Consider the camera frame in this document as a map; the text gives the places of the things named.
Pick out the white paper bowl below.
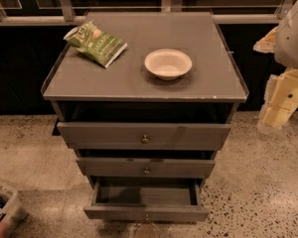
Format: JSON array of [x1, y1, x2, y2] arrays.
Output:
[[144, 49, 193, 80]]

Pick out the grey drawer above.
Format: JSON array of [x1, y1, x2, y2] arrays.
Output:
[[58, 102, 230, 151], [83, 178, 209, 222], [76, 150, 215, 179]]

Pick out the grey top drawer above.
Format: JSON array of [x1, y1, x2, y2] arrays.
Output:
[[58, 102, 230, 151]]

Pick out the grey drawer cabinet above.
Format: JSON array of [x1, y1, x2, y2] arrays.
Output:
[[40, 11, 249, 187]]

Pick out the metal window railing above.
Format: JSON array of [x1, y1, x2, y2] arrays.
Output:
[[0, 0, 296, 26]]

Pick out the round floor drain cover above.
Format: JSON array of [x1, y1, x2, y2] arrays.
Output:
[[133, 223, 160, 238]]

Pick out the grey bottom drawer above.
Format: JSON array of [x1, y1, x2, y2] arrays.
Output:
[[83, 178, 209, 222]]

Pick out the clear plastic storage bin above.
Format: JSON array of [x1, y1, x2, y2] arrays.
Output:
[[0, 181, 28, 238]]

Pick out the grey middle drawer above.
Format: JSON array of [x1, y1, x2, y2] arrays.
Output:
[[76, 150, 215, 179]]

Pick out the green chip bag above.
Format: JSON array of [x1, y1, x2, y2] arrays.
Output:
[[64, 21, 127, 68]]

